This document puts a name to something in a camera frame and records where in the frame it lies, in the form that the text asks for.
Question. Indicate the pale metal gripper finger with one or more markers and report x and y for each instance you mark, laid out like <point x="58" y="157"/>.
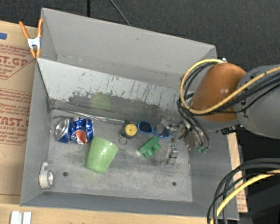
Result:
<point x="177" y="134"/>
<point x="173" y="153"/>

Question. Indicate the green toy block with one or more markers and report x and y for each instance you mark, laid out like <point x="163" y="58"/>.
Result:
<point x="150" y="147"/>

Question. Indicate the blue sunglasses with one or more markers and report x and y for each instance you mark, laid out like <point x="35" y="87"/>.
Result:
<point x="145" y="128"/>

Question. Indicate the yellow and black tape measure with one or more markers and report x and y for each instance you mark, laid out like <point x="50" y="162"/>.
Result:
<point x="130" y="130"/>

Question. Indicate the grey metal bin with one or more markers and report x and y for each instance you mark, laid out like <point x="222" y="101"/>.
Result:
<point x="129" y="185"/>

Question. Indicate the green plastic cup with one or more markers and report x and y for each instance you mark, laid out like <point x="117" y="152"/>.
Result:
<point x="101" y="155"/>

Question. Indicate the crushed blue soda can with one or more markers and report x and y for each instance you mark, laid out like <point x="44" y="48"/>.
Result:
<point x="74" y="130"/>

